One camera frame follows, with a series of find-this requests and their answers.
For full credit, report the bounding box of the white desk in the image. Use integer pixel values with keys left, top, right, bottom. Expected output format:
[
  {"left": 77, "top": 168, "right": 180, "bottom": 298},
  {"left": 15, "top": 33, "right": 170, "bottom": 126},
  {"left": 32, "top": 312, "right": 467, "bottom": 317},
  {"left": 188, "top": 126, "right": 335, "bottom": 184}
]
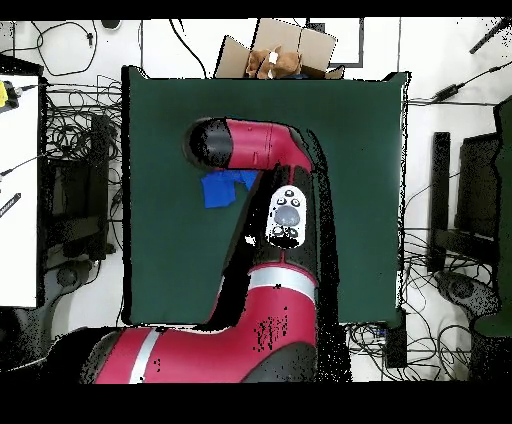
[{"left": 0, "top": 73, "right": 41, "bottom": 309}]

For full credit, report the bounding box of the black floor cable tangle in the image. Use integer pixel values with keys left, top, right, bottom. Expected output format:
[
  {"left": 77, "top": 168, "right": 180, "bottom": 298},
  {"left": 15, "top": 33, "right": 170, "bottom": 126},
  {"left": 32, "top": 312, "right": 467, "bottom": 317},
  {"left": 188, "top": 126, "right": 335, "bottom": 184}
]
[{"left": 399, "top": 223, "right": 497, "bottom": 361}]

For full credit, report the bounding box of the blue and black cable tangle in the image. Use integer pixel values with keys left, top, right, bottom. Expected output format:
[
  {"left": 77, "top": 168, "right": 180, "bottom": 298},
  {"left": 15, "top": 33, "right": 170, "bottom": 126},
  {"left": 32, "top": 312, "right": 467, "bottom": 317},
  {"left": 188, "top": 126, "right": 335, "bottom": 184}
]
[{"left": 347, "top": 321, "right": 401, "bottom": 383}]

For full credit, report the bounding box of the black curved floor cable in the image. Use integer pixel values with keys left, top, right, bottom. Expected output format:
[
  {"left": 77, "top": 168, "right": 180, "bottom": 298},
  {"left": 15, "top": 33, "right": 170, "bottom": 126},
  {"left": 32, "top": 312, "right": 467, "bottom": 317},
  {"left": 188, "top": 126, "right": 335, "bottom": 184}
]
[{"left": 167, "top": 17, "right": 209, "bottom": 79}]

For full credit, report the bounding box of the yellow and black tool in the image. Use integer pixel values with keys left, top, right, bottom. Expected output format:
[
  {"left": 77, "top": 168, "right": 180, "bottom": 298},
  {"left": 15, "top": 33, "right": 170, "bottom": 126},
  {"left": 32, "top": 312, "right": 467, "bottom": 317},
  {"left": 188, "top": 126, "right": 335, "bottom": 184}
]
[{"left": 0, "top": 80, "right": 22, "bottom": 112}]

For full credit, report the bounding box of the thin black probe cable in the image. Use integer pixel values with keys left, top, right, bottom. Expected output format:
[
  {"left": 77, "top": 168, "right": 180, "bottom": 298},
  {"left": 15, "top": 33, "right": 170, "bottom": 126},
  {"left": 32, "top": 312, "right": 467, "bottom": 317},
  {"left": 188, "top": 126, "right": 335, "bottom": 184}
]
[{"left": 0, "top": 154, "right": 43, "bottom": 178}]

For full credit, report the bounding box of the black looped cable with plug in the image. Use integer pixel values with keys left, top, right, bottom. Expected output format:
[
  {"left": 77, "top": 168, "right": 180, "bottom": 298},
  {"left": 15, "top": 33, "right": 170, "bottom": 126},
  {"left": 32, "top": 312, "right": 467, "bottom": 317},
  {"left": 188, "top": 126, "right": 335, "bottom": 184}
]
[{"left": 29, "top": 19, "right": 99, "bottom": 77}]

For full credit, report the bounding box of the dark stand foot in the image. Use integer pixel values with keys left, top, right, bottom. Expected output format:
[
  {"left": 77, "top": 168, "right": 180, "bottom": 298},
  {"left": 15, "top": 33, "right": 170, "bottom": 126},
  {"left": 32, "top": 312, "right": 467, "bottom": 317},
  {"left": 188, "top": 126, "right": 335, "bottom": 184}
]
[
  {"left": 434, "top": 269, "right": 503, "bottom": 321},
  {"left": 39, "top": 257, "right": 101, "bottom": 345}
]

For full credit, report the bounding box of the dark green table cloth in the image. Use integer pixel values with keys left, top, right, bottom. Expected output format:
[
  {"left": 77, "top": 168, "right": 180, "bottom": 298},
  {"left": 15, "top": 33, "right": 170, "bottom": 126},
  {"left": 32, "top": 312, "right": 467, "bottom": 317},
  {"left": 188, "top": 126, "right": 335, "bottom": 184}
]
[{"left": 121, "top": 65, "right": 411, "bottom": 326}]

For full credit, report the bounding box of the grey floor frame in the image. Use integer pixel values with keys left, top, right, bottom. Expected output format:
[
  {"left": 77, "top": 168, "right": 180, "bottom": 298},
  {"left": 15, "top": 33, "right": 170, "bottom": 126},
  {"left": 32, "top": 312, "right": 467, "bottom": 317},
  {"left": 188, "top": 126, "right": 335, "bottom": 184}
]
[{"left": 305, "top": 17, "right": 366, "bottom": 69}]

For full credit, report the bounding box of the black equipment case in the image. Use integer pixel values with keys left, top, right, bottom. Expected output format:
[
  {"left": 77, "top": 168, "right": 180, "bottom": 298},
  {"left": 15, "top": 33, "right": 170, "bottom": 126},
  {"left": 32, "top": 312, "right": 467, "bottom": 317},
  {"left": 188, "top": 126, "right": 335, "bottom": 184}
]
[{"left": 41, "top": 113, "right": 117, "bottom": 261}]

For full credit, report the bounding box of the black chair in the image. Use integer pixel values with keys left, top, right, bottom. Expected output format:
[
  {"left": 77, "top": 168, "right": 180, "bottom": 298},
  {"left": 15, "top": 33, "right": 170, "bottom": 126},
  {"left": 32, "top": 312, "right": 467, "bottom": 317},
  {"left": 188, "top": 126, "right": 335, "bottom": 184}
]
[{"left": 453, "top": 131, "right": 503, "bottom": 241}]

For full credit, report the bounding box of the black tripod leg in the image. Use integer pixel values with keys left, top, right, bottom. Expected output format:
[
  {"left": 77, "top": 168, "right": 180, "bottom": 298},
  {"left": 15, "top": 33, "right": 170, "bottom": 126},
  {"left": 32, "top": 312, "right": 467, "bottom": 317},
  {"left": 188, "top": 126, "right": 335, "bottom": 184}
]
[{"left": 468, "top": 17, "right": 512, "bottom": 55}]

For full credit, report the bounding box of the black flat bar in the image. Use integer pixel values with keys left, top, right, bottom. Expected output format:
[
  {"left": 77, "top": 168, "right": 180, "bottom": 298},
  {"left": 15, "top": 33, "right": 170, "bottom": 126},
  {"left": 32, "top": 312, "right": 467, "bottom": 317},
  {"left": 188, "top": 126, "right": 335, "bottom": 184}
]
[{"left": 0, "top": 192, "right": 22, "bottom": 219}]

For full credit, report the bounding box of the blue laundry item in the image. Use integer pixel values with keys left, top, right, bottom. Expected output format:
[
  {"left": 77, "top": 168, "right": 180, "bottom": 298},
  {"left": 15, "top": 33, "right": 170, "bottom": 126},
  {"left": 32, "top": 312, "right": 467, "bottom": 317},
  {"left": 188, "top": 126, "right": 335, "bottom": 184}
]
[{"left": 200, "top": 169, "right": 260, "bottom": 210}]

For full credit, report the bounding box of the brown plush toy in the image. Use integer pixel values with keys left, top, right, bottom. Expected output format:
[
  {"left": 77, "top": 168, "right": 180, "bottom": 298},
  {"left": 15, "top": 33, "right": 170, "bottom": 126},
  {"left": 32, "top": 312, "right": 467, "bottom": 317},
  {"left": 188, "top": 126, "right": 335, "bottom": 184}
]
[{"left": 244, "top": 44, "right": 303, "bottom": 80}]

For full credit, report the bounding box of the brown cardboard box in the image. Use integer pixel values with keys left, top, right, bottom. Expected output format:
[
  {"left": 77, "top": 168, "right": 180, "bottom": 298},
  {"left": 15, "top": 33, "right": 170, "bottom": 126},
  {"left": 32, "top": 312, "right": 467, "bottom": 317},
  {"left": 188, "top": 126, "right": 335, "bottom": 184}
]
[{"left": 213, "top": 17, "right": 346, "bottom": 81}]

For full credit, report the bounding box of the green cloth covered table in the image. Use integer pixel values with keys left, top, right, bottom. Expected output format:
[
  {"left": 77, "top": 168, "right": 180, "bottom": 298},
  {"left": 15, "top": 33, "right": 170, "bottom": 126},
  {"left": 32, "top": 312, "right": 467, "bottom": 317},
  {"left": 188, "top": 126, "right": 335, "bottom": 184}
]
[{"left": 473, "top": 95, "right": 512, "bottom": 339}]

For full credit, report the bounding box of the black upright bar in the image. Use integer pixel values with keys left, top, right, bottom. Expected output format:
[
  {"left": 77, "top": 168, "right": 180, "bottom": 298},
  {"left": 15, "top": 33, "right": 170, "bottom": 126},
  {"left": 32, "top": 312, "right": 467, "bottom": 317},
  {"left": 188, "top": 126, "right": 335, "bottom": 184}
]
[{"left": 425, "top": 131, "right": 452, "bottom": 275}]

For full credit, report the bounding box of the black power adapter with cable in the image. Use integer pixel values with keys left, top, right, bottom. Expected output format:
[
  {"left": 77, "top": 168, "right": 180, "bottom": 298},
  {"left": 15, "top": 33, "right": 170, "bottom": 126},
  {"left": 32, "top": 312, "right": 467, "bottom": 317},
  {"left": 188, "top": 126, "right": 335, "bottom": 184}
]
[{"left": 429, "top": 59, "right": 512, "bottom": 103}]

